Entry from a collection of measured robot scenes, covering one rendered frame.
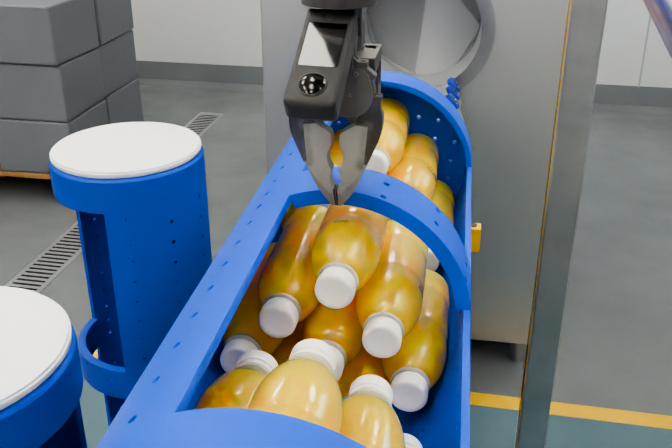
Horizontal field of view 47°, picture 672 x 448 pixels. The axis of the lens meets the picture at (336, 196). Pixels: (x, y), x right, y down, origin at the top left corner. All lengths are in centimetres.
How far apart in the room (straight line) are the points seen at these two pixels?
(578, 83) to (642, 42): 381
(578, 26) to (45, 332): 101
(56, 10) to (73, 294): 126
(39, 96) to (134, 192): 239
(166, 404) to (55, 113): 326
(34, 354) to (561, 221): 103
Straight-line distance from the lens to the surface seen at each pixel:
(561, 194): 157
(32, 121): 383
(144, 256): 146
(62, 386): 94
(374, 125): 74
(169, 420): 52
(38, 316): 101
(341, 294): 76
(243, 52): 551
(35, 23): 366
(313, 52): 69
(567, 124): 152
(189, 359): 57
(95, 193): 142
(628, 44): 529
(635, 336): 293
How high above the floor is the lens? 155
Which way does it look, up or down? 24 degrees down
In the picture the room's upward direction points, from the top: straight up
